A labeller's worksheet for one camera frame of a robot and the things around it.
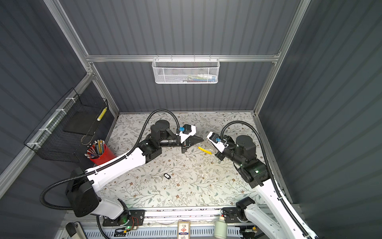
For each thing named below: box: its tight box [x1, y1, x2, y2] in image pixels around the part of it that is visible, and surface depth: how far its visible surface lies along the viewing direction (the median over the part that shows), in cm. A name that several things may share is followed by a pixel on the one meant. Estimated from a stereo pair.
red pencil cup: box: [84, 139, 117, 166], surface depth 86 cm
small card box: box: [177, 219, 191, 239], surface depth 71 cm
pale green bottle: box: [213, 216, 228, 239], surface depth 66 cm
